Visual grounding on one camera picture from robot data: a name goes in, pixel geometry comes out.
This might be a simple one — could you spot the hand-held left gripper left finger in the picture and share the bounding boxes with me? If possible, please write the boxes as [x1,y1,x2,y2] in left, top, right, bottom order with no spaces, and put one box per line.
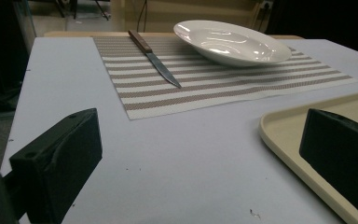
[8,107,103,224]

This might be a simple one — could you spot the black cable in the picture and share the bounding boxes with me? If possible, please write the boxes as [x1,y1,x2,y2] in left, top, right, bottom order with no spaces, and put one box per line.
[135,0,148,33]

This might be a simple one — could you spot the beige plastic tray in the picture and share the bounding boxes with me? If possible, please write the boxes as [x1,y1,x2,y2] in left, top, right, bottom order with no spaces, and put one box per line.
[258,89,358,224]

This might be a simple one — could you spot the wooden handled knife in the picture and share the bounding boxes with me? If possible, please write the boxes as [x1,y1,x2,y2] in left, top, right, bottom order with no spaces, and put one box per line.
[128,29,183,90]

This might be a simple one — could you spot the white deep plate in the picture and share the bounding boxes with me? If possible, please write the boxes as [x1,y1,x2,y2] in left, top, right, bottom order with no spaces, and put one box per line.
[172,20,293,68]

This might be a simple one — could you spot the striped placemat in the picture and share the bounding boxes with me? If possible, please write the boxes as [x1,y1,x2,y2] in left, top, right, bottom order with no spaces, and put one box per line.
[92,35,358,121]

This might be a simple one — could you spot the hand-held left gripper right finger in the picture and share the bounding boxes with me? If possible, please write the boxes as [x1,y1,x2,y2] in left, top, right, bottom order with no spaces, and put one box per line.
[298,107,358,224]

